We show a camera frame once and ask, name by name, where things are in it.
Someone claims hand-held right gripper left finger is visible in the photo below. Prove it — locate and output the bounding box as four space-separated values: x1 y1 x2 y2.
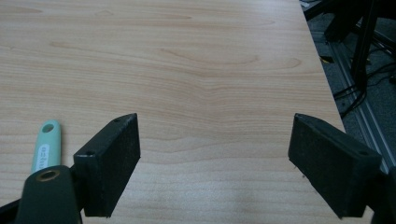
73 112 142 218

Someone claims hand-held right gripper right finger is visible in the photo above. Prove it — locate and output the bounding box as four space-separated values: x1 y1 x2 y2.
287 113 383 219

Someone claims black metal stand pole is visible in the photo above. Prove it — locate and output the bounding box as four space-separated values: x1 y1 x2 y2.
350 0 381 91

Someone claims black stand foot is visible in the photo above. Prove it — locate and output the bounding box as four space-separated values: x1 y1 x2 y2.
323 6 363 43

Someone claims mint green tool handle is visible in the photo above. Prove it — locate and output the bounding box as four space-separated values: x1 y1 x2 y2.
30 119 63 175

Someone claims black cable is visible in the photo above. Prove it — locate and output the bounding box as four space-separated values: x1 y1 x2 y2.
332 62 396 119

